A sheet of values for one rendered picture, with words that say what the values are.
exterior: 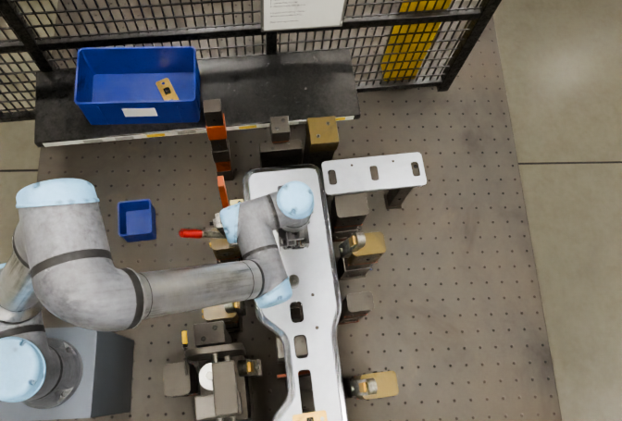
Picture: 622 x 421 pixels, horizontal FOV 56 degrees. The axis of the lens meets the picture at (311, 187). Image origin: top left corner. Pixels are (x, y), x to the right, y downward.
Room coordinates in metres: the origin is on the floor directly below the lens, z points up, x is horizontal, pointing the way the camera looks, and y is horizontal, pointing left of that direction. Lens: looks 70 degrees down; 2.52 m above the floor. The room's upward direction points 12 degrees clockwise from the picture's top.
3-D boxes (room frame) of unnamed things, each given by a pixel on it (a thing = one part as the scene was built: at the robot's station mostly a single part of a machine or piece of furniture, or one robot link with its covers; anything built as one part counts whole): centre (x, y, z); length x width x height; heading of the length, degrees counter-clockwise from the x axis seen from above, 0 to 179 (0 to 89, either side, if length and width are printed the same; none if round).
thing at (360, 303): (0.27, -0.20, 0.84); 0.10 x 0.05 x 0.29; 109
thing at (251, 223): (0.31, 0.10, 1.36); 0.11 x 0.11 x 0.08; 30
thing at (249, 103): (0.74, 0.36, 1.01); 0.90 x 0.22 x 0.03; 109
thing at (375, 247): (0.41, -0.19, 0.87); 0.12 x 0.07 x 0.35; 109
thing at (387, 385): (0.07, -0.28, 0.87); 0.12 x 0.07 x 0.35; 109
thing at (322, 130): (0.70, 0.00, 0.88); 0.08 x 0.08 x 0.36; 19
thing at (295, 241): (0.37, 0.02, 1.20); 0.09 x 0.08 x 0.12; 19
